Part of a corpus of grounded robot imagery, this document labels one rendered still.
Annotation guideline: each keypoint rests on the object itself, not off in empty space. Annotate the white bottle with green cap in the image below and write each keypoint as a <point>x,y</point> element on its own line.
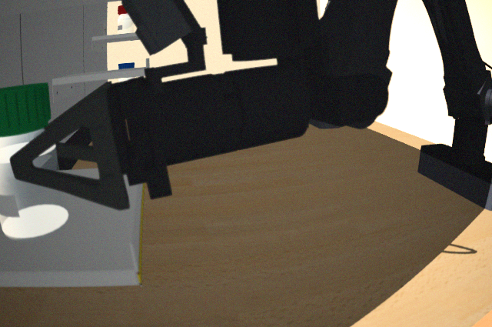
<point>28,212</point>

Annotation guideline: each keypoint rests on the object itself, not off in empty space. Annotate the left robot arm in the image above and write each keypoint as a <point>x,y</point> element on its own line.
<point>347,85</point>

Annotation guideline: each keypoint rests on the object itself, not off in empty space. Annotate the bottle with dark blue cap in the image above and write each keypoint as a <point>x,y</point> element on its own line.
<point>125,65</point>

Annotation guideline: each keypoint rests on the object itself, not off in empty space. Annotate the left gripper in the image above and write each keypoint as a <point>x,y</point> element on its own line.
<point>193,118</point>

